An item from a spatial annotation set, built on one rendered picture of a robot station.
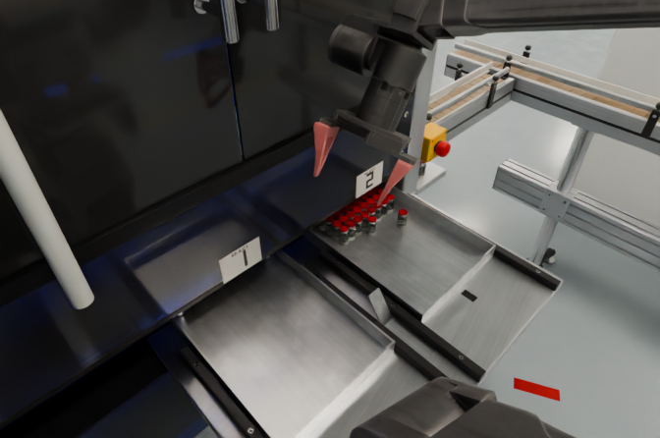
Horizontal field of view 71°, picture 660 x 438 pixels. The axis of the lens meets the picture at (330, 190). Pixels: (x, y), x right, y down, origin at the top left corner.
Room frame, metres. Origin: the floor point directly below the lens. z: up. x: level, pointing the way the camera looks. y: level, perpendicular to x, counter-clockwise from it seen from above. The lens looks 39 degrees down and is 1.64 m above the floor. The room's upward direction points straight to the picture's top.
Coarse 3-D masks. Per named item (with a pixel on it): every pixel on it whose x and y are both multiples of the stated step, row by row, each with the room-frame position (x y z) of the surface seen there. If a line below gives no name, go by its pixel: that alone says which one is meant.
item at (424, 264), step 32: (384, 224) 0.81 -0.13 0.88; (416, 224) 0.81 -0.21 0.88; (448, 224) 0.79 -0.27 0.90; (352, 256) 0.70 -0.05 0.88; (384, 256) 0.70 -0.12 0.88; (416, 256) 0.70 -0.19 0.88; (448, 256) 0.70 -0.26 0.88; (480, 256) 0.70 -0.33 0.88; (384, 288) 0.59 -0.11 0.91; (416, 288) 0.62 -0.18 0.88; (448, 288) 0.59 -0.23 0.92
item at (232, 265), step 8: (256, 240) 0.59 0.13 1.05; (240, 248) 0.57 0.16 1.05; (248, 248) 0.58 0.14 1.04; (256, 248) 0.59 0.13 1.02; (232, 256) 0.56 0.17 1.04; (240, 256) 0.57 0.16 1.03; (248, 256) 0.58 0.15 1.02; (256, 256) 0.59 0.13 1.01; (224, 264) 0.54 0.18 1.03; (232, 264) 0.55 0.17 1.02; (240, 264) 0.56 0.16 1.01; (248, 264) 0.58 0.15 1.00; (224, 272) 0.54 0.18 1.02; (232, 272) 0.55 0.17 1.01; (240, 272) 0.56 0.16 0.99; (224, 280) 0.54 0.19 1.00
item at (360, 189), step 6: (372, 168) 0.81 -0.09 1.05; (378, 168) 0.82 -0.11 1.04; (360, 174) 0.78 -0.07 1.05; (366, 174) 0.80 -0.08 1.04; (378, 174) 0.82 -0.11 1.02; (360, 180) 0.78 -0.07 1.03; (366, 180) 0.80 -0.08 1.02; (372, 180) 0.81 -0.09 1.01; (378, 180) 0.83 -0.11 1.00; (360, 186) 0.78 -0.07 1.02; (372, 186) 0.81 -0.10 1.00; (360, 192) 0.79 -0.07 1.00
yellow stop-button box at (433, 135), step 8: (432, 128) 1.00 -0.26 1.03; (440, 128) 1.00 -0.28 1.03; (424, 136) 0.97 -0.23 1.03; (432, 136) 0.97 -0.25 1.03; (440, 136) 0.98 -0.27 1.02; (424, 144) 0.96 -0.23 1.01; (432, 144) 0.96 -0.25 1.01; (424, 152) 0.96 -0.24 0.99; (432, 152) 0.96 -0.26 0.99; (424, 160) 0.95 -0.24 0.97
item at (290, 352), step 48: (240, 288) 0.62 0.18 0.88; (288, 288) 0.62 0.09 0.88; (192, 336) 0.50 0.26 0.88; (240, 336) 0.50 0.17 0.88; (288, 336) 0.50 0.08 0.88; (336, 336) 0.50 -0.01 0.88; (384, 336) 0.48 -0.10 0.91; (240, 384) 0.41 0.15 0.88; (288, 384) 0.41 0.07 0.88; (336, 384) 0.41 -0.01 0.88; (288, 432) 0.33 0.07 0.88
